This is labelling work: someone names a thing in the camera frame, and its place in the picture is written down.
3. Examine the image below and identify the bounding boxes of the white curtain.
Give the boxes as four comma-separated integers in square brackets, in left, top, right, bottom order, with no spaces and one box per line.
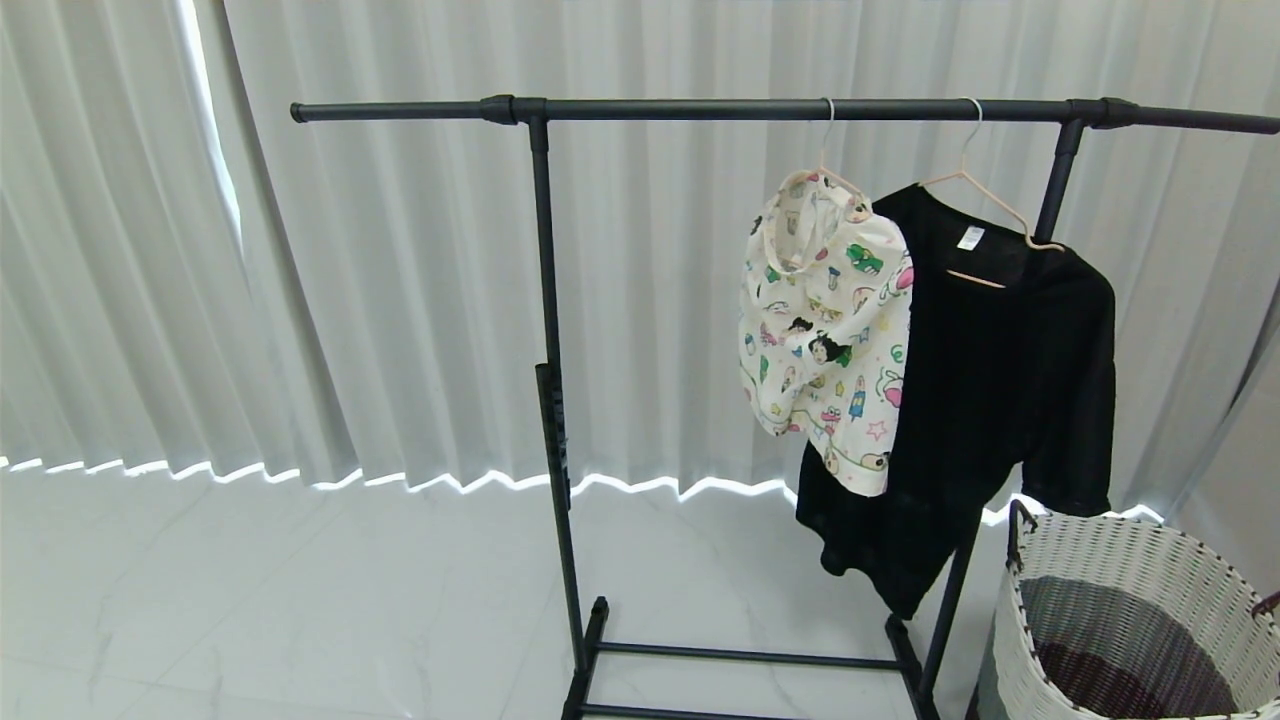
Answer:
[0,0,1280,526]

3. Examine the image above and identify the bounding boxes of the black garment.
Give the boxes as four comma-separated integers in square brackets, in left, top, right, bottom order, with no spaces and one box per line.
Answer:
[795,183,1118,621]

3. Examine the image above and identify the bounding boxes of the pink clothes hanger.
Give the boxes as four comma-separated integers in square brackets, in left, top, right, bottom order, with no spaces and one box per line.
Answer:
[918,97,1067,290]
[778,97,873,271]

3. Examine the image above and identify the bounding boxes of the white laundry basket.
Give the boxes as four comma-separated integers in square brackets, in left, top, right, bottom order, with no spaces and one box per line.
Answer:
[975,498,1280,720]

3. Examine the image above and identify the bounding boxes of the cream printed garment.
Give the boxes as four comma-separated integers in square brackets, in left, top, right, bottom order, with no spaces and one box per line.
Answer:
[738,168,916,498]

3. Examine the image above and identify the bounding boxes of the black clothes rack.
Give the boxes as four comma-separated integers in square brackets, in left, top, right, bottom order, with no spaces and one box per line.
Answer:
[290,95,1280,720]

